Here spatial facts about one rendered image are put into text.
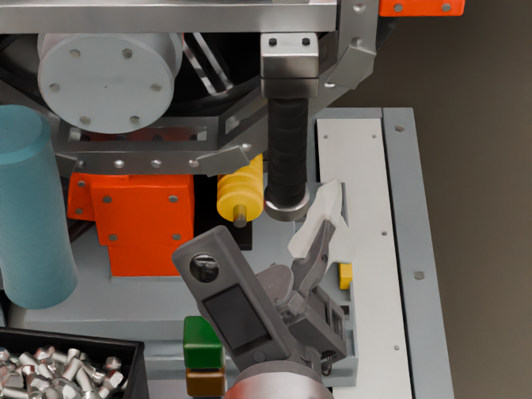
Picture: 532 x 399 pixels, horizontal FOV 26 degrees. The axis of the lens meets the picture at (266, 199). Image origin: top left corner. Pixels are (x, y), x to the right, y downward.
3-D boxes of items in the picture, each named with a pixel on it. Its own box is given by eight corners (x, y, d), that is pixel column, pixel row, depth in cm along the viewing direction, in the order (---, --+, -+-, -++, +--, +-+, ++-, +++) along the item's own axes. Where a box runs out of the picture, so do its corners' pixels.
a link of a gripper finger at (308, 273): (311, 228, 98) (264, 313, 95) (299, 215, 97) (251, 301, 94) (351, 231, 95) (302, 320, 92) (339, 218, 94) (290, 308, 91)
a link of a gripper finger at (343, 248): (363, 211, 102) (316, 298, 99) (327, 170, 99) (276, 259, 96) (389, 213, 100) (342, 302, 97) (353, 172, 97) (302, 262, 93)
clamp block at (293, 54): (313, 33, 106) (316, -14, 102) (317, 100, 100) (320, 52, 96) (259, 33, 106) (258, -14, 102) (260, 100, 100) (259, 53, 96)
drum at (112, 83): (191, 8, 128) (184, -103, 118) (184, 142, 114) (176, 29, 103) (64, 9, 128) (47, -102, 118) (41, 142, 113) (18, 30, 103)
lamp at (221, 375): (226, 365, 121) (225, 343, 118) (226, 397, 118) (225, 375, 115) (188, 366, 121) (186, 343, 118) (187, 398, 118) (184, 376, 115)
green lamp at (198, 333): (225, 337, 117) (224, 313, 114) (224, 370, 114) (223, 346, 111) (185, 337, 117) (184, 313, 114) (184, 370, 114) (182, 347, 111)
